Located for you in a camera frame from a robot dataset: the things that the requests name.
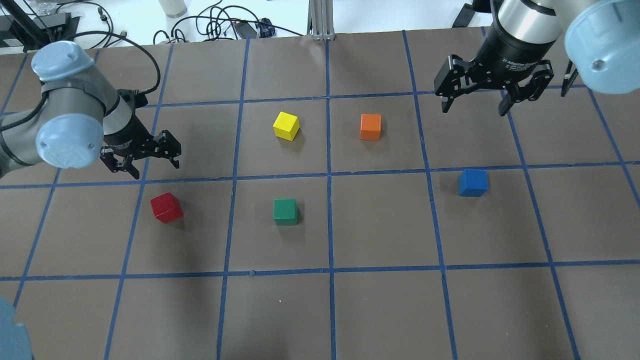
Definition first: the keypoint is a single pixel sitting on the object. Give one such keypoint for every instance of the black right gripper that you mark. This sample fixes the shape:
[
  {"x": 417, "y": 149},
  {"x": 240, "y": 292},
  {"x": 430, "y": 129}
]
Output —
[{"x": 511, "y": 51}]

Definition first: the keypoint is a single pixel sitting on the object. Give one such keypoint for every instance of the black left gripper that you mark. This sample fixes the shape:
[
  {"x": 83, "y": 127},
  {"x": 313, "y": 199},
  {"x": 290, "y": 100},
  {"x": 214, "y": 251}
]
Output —
[{"x": 126, "y": 134}]

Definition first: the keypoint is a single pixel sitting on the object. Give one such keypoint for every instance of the red wooden block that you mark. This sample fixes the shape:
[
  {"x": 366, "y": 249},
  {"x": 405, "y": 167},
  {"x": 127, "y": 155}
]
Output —
[{"x": 166, "y": 208}]

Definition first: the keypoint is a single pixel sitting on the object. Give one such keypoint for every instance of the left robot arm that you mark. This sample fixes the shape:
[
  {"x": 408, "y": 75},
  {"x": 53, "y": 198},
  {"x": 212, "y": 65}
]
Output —
[{"x": 80, "y": 118}]

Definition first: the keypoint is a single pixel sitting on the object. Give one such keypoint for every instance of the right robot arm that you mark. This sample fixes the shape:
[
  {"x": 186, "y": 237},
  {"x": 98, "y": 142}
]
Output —
[{"x": 601, "y": 40}]

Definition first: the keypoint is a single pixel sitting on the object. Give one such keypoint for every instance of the blue wooden block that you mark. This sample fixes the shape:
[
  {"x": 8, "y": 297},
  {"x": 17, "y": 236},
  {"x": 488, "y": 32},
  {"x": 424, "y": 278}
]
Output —
[{"x": 473, "y": 183}]

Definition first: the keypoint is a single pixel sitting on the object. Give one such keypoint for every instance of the orange wooden block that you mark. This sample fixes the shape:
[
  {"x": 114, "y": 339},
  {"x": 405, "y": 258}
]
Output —
[{"x": 370, "y": 127}]

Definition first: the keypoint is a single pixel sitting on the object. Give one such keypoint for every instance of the yellow wooden block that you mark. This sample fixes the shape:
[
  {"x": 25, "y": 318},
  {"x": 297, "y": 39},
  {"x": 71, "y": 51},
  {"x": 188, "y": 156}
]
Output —
[{"x": 286, "y": 126}]

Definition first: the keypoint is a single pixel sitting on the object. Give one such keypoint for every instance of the green wooden block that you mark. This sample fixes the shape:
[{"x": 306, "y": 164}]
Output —
[{"x": 285, "y": 212}]

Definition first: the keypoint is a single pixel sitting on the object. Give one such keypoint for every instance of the aluminium frame post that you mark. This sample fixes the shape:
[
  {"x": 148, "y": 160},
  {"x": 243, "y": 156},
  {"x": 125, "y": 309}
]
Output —
[{"x": 320, "y": 20}]

